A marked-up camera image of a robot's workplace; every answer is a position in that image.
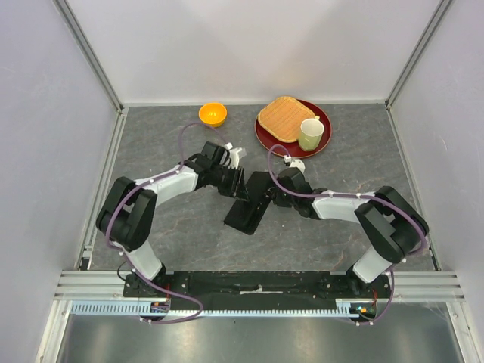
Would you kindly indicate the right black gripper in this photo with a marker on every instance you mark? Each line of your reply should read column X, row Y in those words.
column 278, row 200

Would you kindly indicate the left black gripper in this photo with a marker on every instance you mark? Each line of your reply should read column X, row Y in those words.
column 237, row 188

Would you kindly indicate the black zip tool case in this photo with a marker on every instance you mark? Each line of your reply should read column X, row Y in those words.
column 245, row 216

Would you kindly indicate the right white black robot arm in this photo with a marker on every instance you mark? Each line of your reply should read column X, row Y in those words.
column 393, row 227

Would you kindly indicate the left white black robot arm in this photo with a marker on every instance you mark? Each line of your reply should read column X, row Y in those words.
column 127, row 214

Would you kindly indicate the red round tray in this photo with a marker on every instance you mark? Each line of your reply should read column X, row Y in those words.
column 293, row 148

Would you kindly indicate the orange bowl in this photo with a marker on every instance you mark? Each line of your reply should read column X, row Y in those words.
column 213, row 114

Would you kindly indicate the pale green cup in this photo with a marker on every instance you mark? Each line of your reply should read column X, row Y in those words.
column 310, row 133

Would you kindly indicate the woven bamboo basket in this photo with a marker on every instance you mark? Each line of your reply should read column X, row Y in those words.
column 283, row 117

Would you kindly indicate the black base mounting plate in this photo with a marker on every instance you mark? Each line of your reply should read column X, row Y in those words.
column 200, row 284

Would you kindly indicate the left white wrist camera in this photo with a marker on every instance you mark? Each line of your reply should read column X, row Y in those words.
column 233, row 156

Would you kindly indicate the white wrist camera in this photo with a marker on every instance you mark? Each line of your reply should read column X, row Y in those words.
column 292, row 162
column 233, row 156

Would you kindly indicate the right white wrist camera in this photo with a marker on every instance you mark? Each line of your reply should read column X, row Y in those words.
column 292, row 162

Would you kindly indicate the light blue cable duct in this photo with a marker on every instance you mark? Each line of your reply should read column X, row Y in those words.
column 161, row 309

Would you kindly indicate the aluminium front frame rail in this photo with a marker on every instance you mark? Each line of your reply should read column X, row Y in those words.
column 411, row 286

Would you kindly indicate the left aluminium corner post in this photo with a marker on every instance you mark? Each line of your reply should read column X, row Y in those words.
column 86, row 48

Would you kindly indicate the aluminium corner post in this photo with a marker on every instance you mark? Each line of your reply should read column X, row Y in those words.
column 86, row 48
column 418, row 51

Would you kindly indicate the right aluminium corner post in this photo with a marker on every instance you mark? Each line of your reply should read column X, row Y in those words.
column 418, row 51

